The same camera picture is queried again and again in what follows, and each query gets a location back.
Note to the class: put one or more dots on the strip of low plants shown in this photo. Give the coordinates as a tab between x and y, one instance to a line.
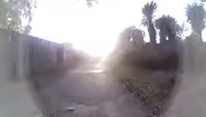
142	89

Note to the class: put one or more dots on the dark hedge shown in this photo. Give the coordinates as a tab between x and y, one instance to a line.
147	59

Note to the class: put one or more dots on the long grey wall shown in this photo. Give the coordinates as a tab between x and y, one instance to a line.
31	57

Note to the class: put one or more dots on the grey paved path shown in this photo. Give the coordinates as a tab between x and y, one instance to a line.
89	95

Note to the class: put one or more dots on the leafy tree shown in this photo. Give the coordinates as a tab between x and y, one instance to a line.
9	12

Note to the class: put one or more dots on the row of palm trees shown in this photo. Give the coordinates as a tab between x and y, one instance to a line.
166	26

